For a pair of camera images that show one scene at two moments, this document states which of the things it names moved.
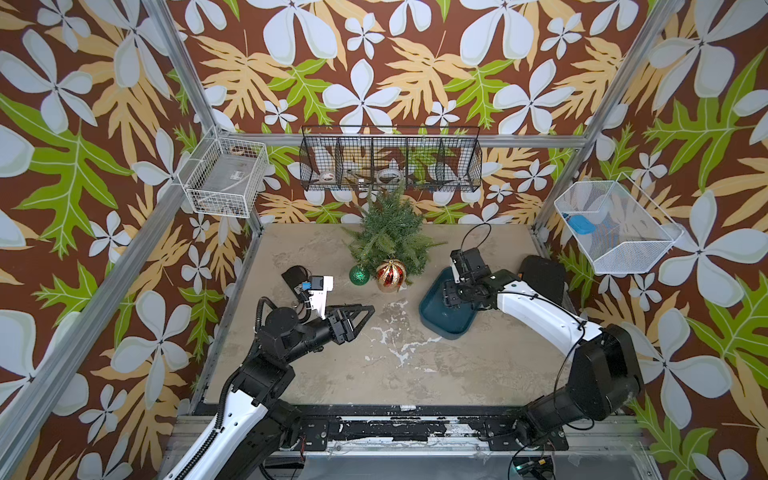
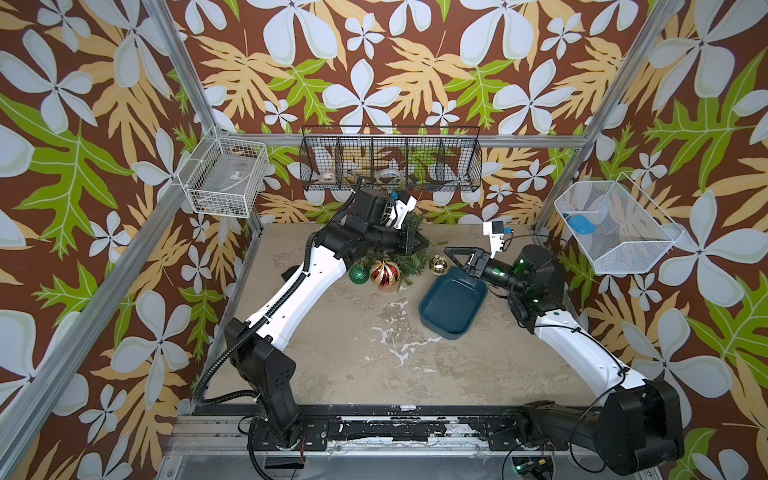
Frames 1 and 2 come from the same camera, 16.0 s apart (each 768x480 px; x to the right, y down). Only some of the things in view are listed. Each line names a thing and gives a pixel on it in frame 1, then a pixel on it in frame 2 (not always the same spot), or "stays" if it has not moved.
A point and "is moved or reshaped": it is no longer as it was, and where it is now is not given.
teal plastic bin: x=445 y=321 stays
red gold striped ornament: x=391 y=275 is moved or reshaped
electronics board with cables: x=534 y=467 stays
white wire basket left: x=225 y=176 stays
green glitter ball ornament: x=359 y=275 stays
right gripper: x=448 y=293 to x=480 y=258
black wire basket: x=364 y=158 stays
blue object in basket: x=582 y=224 stays
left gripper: x=340 y=331 to x=404 y=247
